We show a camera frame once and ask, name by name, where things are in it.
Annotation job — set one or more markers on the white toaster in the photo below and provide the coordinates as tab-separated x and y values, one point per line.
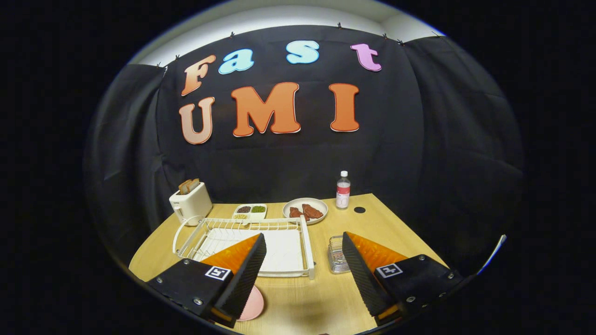
191	204

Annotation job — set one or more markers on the white drip tray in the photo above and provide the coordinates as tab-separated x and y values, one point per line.
284	251

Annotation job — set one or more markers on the pink plate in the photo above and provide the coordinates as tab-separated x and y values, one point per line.
253	304

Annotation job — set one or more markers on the white round plate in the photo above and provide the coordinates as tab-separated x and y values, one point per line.
298	202

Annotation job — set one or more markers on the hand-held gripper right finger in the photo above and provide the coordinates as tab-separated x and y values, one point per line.
363	279

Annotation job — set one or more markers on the toast bread slice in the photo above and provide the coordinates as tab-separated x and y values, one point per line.
194	184
184	187

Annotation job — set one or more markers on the pile of green beans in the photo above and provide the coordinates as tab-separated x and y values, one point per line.
258	209

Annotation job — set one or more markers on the white divided dish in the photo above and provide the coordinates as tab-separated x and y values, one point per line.
257	216

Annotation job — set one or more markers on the small red meat piece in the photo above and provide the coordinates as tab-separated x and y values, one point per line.
295	212

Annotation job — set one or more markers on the pile of dark beans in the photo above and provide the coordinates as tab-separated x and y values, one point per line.
244	209

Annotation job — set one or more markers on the black round table grommet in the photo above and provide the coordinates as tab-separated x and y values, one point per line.
359	210

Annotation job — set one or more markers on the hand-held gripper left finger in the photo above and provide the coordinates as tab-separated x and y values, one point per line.
242	284

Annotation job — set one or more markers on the black backdrop cloth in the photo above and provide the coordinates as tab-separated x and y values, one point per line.
419	153

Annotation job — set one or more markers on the clear water bottle red label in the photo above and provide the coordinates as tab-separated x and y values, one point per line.
343	195

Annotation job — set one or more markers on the large red meat piece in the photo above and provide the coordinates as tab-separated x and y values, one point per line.
313	211

